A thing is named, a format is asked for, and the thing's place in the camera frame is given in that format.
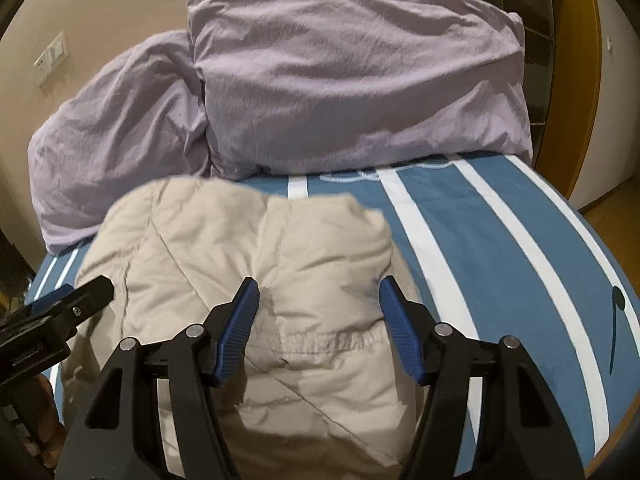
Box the lavender pillow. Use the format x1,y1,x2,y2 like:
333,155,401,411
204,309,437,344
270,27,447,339
186,0,534,181
27,30,213,256

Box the blue white striped bed sheet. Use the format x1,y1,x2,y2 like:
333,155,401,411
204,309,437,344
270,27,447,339
25,152,640,480

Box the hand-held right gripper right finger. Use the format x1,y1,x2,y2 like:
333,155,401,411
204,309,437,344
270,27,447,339
378,275,586,480

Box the dark door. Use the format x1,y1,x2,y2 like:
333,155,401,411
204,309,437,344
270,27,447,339
460,0,557,168

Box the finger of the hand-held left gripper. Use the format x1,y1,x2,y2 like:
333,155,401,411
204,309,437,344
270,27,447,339
27,284,76,317
52,276,115,333

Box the wooden door frame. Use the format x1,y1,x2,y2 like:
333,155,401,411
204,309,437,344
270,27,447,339
437,0,603,201

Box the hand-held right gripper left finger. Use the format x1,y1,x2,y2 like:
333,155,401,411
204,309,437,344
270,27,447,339
59,276,261,480

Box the beige puffer jacket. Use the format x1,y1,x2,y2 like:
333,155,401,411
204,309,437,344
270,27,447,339
60,176,426,480

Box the white wall switch panel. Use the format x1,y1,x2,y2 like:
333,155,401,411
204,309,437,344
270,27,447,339
34,31,69,82

